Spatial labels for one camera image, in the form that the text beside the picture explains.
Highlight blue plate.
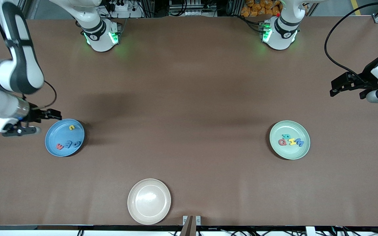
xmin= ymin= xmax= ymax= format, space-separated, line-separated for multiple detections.
xmin=45 ymin=119 xmax=85 ymax=157

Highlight green plate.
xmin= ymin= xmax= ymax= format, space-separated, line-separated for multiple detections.
xmin=269 ymin=120 xmax=311 ymax=160

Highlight orange bag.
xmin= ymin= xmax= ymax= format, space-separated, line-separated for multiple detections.
xmin=241 ymin=0 xmax=281 ymax=17

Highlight white power strip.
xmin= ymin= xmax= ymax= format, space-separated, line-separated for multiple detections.
xmin=105 ymin=0 xmax=131 ymax=12

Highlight beige plate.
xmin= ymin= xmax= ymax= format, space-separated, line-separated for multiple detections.
xmin=127 ymin=178 xmax=172 ymax=225

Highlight grey metal rack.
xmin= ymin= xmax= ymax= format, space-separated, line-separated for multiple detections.
xmin=169 ymin=0 xmax=217 ymax=17

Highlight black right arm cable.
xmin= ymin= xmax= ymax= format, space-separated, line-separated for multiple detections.
xmin=0 ymin=0 xmax=57 ymax=110

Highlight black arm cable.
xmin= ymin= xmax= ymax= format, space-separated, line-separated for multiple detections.
xmin=324 ymin=0 xmax=378 ymax=82
xmin=0 ymin=0 xmax=57 ymax=110

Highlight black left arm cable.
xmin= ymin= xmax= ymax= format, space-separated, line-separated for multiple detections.
xmin=324 ymin=0 xmax=378 ymax=82

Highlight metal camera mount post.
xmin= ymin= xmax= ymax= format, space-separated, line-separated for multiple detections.
xmin=182 ymin=215 xmax=201 ymax=236

